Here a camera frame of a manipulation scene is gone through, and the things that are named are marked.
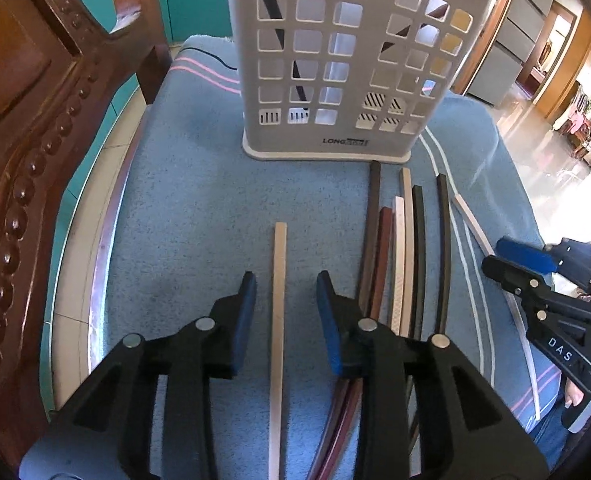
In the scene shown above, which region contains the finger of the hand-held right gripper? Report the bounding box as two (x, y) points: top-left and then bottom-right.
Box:
(482, 255), (591, 343)
(495, 236), (591, 301)

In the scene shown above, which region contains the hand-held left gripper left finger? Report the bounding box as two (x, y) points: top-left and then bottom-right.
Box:
(50, 271), (257, 480)

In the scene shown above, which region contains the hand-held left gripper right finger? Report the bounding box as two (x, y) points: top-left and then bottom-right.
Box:
(316, 270), (546, 480)

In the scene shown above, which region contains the beige wooden chopstick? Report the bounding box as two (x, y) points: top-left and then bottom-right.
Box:
(399, 166), (416, 338)
(267, 222), (289, 480)

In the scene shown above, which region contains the white chopstick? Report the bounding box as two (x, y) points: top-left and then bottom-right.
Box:
(453, 194), (543, 422)

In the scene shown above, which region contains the black chopstick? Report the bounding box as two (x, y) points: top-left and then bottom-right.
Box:
(258, 0), (310, 116)
(435, 173), (451, 336)
(379, 2), (450, 63)
(408, 185), (427, 341)

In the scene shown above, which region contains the reddish brown chopstick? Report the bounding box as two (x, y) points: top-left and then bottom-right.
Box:
(305, 206), (393, 480)

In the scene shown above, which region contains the dark brown chopstick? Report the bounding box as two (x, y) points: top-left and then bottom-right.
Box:
(320, 161), (382, 480)

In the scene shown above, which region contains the white plastic utensil holder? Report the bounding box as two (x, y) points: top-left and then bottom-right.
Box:
(224, 0), (501, 163)

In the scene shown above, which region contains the person's right hand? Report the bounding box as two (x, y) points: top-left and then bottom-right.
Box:
(564, 377), (585, 409)

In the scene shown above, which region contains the person's jeans leg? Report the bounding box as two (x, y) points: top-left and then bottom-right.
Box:
(528, 375), (583, 471)

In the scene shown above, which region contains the grey drawer cabinet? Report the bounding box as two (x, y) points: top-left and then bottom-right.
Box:
(468, 0), (546, 106)

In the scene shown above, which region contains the carved wooden chair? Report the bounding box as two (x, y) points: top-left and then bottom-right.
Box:
(0, 0), (174, 466)

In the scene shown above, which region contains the wooden door frame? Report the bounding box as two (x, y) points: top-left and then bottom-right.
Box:
(450, 0), (523, 96)

